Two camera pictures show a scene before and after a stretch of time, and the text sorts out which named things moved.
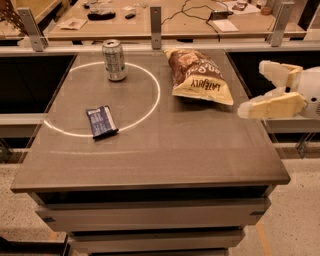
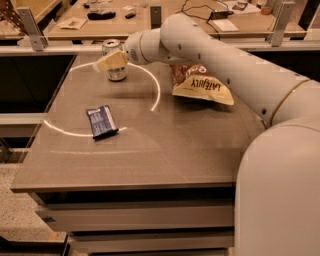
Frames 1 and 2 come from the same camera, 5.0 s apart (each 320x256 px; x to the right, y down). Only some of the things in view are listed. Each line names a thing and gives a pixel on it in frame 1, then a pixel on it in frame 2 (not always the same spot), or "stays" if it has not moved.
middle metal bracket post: [155, 26] stays
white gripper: [311, 89] → [132, 50]
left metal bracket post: [38, 41] stays
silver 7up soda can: [114, 62] stays
